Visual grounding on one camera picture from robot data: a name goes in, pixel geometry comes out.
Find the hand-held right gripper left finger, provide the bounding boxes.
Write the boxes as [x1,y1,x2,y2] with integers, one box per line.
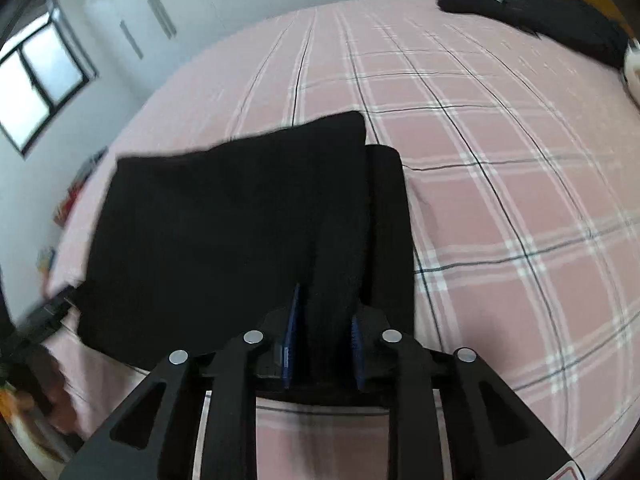
[59,282,302,480]

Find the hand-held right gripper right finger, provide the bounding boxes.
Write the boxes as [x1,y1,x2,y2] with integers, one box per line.
[351,305,582,480]

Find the black pants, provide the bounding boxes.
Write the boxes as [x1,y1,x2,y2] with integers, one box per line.
[75,110,417,403]

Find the person's left forearm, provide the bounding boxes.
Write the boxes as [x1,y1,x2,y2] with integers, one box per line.
[27,347,83,436]

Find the teal cardboard box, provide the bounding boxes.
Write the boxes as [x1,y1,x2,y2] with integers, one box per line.
[36,246,59,274]

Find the red gift bag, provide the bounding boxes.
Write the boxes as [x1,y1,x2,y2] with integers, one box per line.
[52,180,93,229]

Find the blue gift bag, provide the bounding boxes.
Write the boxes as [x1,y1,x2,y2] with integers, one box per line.
[80,146,109,181]

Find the bed with pink plaid sheet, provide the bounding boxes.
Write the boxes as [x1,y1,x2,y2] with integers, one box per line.
[42,0,640,480]

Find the black framed window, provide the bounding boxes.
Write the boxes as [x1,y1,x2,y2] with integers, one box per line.
[0,19,97,157]

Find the pile of dark clothes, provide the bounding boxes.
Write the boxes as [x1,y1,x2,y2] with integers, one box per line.
[437,0,630,69]

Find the white pillow with heart print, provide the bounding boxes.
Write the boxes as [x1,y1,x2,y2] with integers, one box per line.
[620,37,640,108]

